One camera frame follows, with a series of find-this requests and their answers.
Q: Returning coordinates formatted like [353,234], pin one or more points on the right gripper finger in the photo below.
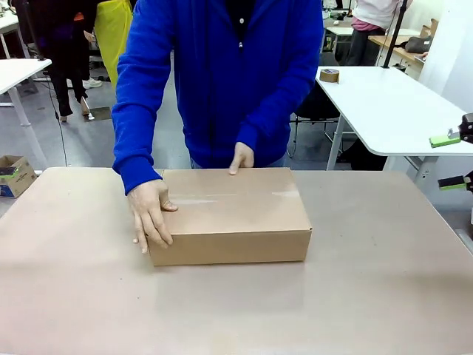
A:
[452,183]
[441,141]

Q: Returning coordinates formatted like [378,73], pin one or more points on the brown cardboard box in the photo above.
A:
[236,214]

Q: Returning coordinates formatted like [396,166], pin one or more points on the person's right forearm blue sleeve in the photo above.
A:
[136,148]

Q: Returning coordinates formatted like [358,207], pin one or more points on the person's left forearm blue sleeve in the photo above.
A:
[273,111]

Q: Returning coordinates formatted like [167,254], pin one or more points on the small printed cardboard box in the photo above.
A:
[16,177]

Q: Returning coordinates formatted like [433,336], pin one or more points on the person's left hand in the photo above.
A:
[243,157]

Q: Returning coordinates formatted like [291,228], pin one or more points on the person's right hand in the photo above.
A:
[149,211]

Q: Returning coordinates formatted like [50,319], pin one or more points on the large white table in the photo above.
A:
[388,107]

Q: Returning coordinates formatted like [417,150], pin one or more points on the wooden desk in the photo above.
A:
[401,51]

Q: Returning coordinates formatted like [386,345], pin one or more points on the grey bag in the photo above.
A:
[417,44]

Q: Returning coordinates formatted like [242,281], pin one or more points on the black stand pole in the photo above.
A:
[396,29]

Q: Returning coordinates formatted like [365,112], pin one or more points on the black chair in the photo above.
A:
[318,105]

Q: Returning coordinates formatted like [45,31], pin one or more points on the brown packing tape roll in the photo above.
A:
[329,75]

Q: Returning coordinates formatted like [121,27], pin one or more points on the person in white pink shirt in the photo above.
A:
[369,22]

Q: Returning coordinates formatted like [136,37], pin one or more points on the person in blue hoodie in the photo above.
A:
[214,92]

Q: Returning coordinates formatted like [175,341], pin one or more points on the yellow garment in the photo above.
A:
[112,33]

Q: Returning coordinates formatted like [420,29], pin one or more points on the person in black clothes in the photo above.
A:
[63,44]

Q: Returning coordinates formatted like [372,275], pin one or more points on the small white table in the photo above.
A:
[15,72]

